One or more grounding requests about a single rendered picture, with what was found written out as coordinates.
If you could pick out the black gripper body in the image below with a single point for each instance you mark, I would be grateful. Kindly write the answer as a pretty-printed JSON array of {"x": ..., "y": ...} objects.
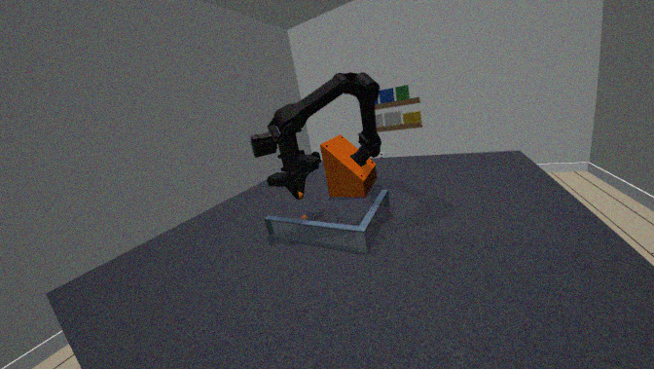
[{"x": 280, "y": 179}]

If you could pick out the clear l-shaped low wall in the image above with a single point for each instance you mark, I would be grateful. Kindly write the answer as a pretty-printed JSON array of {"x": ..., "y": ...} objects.
[{"x": 360, "y": 242}]

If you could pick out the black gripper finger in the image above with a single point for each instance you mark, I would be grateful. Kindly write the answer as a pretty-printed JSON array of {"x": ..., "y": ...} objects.
[
  {"x": 302, "y": 181},
  {"x": 293, "y": 188}
]

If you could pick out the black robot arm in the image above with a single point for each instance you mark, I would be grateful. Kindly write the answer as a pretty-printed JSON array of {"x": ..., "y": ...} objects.
[{"x": 291, "y": 117}]

